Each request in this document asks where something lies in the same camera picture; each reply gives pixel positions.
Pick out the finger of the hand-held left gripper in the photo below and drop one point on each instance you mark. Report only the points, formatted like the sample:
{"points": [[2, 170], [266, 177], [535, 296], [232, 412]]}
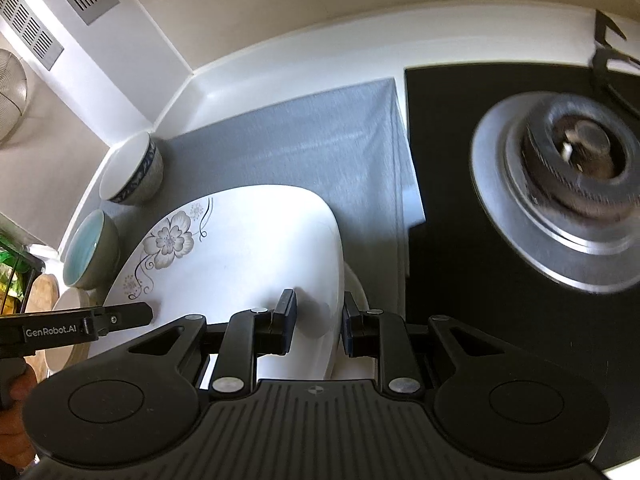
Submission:
{"points": [[125, 316]]}

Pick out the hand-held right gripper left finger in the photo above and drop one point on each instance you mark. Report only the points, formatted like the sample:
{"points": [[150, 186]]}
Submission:
{"points": [[286, 317]]}

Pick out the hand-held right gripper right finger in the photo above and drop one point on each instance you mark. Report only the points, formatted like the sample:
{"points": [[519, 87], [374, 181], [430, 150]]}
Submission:
{"points": [[349, 332]]}

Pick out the small white plate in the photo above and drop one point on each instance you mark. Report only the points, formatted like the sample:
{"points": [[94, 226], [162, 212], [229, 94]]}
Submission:
{"points": [[70, 301]]}

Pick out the white floral plate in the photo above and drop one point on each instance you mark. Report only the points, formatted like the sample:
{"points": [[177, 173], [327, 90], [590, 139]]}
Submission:
{"points": [[240, 260]]}

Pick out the person's left hand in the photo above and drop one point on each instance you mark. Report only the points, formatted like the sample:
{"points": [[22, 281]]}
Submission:
{"points": [[22, 390]]}

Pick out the wooden cutting board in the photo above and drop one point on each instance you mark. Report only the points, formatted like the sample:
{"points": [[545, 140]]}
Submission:
{"points": [[42, 294]]}

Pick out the green package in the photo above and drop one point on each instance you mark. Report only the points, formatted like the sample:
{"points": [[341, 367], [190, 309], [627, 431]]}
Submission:
{"points": [[9, 272]]}

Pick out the celadon green bowl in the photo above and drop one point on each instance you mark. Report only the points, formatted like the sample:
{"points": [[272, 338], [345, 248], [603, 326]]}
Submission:
{"points": [[87, 250]]}

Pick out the blue patterned white bowl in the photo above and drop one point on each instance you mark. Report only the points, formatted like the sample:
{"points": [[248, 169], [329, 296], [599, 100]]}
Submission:
{"points": [[127, 167]]}

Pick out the grey counter mat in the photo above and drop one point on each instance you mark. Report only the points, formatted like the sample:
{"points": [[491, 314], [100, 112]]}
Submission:
{"points": [[300, 150]]}

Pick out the black glass gas stove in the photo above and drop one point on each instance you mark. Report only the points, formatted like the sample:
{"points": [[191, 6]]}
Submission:
{"points": [[440, 160]]}

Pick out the metal mesh strainer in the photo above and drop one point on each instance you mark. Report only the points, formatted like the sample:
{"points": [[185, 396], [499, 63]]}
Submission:
{"points": [[10, 95]]}

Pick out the round metal gas burner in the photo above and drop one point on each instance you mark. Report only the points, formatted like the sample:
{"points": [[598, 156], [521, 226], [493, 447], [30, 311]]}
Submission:
{"points": [[565, 160]]}

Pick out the black pan support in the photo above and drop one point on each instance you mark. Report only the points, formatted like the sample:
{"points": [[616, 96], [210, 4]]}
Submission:
{"points": [[607, 50]]}

